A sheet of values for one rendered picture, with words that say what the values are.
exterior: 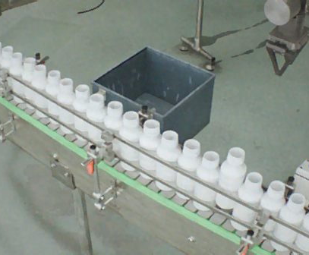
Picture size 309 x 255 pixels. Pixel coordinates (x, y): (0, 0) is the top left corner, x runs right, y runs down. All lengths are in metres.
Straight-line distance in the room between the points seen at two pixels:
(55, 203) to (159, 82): 0.97
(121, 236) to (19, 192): 0.63
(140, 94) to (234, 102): 1.35
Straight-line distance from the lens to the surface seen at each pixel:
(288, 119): 3.23
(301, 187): 1.23
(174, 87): 1.93
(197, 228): 1.25
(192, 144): 1.18
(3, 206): 2.64
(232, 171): 1.11
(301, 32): 1.05
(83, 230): 1.79
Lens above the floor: 1.93
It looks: 37 degrees down
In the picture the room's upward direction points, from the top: 3 degrees clockwise
